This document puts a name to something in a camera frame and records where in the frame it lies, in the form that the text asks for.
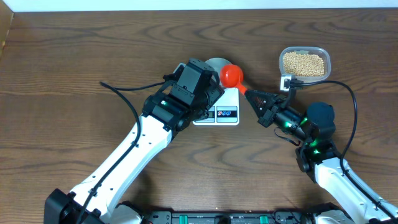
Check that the white digital kitchen scale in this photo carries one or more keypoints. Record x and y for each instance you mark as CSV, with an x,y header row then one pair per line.
x,y
225,111

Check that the red measuring scoop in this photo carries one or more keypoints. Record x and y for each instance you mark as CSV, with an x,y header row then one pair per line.
x,y
231,76

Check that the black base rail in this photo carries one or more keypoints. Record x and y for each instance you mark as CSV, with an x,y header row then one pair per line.
x,y
233,217

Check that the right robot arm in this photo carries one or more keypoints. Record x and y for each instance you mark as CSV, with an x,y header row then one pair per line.
x,y
318,157

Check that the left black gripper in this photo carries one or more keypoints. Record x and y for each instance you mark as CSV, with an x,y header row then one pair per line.
x,y
213,91

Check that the grey round bowl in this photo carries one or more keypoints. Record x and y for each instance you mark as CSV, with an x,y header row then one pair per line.
x,y
217,64

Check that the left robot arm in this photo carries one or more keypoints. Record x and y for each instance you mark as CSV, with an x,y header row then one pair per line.
x,y
94,199

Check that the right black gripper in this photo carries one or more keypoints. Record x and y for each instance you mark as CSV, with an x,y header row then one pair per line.
x,y
266,114

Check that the clear plastic container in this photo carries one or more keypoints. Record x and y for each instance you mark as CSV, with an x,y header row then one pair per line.
x,y
312,51

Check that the yellow soybeans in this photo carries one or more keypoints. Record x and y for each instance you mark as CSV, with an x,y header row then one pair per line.
x,y
304,65

